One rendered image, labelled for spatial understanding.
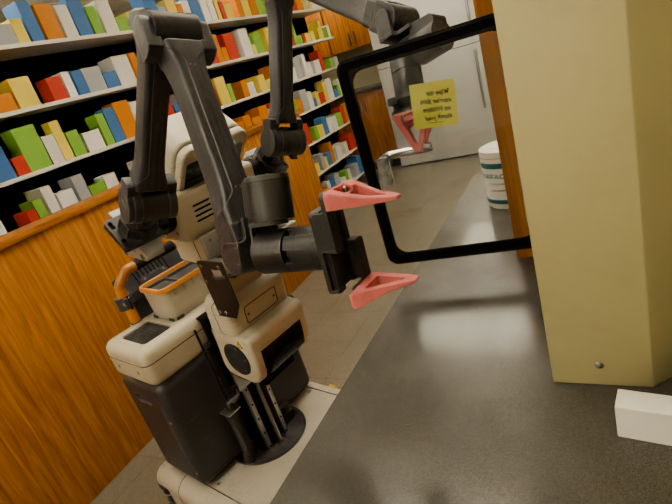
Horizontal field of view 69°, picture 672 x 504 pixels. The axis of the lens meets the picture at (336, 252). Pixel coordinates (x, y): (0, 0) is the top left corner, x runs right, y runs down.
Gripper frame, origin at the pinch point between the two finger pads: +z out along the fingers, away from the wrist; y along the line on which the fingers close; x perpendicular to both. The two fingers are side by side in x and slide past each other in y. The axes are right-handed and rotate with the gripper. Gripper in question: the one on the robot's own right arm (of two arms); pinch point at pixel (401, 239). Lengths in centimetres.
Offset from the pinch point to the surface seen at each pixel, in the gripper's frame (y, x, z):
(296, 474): -26.6, -10.1, -16.6
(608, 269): -8.6, 8.9, 19.5
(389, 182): 0.3, 34.2, -15.2
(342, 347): -105, 150, -115
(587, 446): -25.7, 0.2, 16.1
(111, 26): 94, 180, -236
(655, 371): -22.6, 10.6, 23.1
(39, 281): -20, 55, -184
